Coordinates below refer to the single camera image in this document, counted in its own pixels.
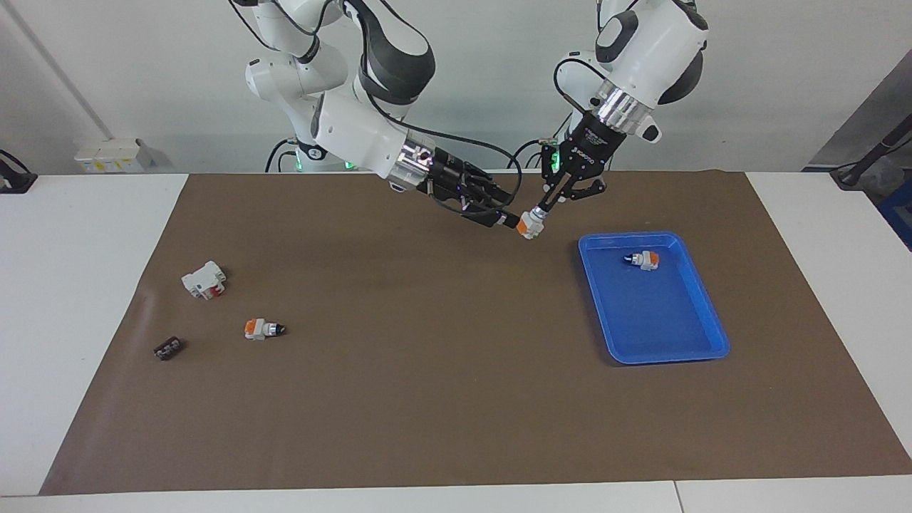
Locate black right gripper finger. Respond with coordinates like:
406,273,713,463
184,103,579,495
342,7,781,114
467,165,515,209
460,196,521,230

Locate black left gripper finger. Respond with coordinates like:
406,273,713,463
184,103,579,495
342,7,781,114
539,146,567,213
547,175,608,213

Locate blue plastic tray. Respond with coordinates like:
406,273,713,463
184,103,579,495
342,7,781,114
578,231,731,366

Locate brown paper table mat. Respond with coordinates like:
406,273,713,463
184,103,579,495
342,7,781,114
39,171,912,496

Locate white circuit breaker red lever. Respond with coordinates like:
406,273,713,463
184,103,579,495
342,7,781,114
181,260,229,301

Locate black stand pole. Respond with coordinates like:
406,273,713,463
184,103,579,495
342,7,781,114
830,114,912,190

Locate blue storage crate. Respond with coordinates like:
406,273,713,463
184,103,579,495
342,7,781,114
878,196,912,250

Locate black left base cables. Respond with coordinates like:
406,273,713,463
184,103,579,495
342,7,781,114
507,135,564,170

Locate black base cables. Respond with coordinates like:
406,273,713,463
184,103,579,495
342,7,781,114
507,135,564,170
265,139,296,173

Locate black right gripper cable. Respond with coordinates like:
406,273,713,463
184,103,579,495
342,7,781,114
370,93,524,216

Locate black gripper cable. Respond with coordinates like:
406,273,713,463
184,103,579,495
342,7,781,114
554,57,596,118
370,93,524,216

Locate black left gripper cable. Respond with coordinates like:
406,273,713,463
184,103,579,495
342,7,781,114
554,57,596,118

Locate black right base cables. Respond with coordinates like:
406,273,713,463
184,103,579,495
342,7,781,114
265,139,296,173

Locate white wall socket box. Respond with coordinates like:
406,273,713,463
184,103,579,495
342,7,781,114
75,139,154,174

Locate black clamp mount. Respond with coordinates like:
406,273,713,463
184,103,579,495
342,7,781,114
0,150,38,195

